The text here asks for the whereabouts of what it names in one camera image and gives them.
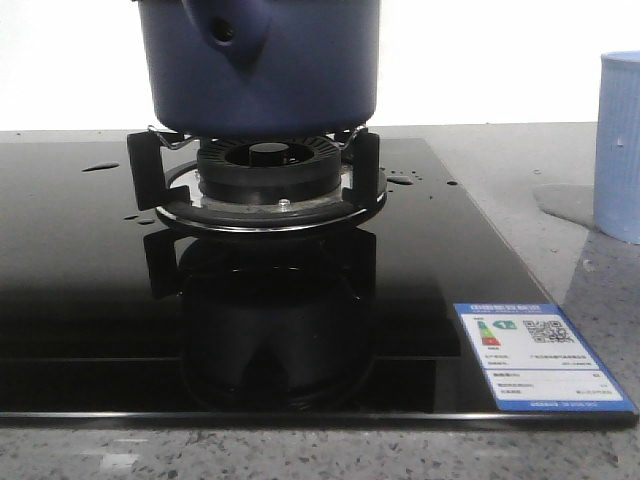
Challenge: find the blue energy label sticker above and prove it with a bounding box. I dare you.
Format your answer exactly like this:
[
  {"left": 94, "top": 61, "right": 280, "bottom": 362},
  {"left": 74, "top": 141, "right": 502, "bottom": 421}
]
[{"left": 454, "top": 303, "right": 637, "bottom": 414}]

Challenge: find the black metal pot support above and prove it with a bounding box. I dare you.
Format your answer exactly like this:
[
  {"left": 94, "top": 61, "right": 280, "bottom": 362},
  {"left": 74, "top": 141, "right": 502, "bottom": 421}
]
[{"left": 127, "top": 127, "right": 387, "bottom": 235}]

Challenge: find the light blue ribbed cup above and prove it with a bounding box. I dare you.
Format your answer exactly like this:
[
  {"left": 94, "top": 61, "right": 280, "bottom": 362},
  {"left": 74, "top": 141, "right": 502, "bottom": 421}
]
[{"left": 593, "top": 51, "right": 639, "bottom": 244}]

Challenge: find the black gas burner head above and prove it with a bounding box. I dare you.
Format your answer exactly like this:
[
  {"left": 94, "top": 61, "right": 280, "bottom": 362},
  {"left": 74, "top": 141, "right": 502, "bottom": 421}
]
[{"left": 197, "top": 136, "right": 341, "bottom": 205}]

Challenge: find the black glass gas stove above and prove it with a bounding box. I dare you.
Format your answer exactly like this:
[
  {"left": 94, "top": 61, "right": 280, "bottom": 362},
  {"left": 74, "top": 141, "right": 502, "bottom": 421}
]
[{"left": 1, "top": 139, "right": 639, "bottom": 429}]

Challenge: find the dark blue cooking pot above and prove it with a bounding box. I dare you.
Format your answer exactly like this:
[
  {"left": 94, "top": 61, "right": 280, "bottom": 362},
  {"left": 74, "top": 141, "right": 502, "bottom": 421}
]
[{"left": 137, "top": 1, "right": 381, "bottom": 138}]

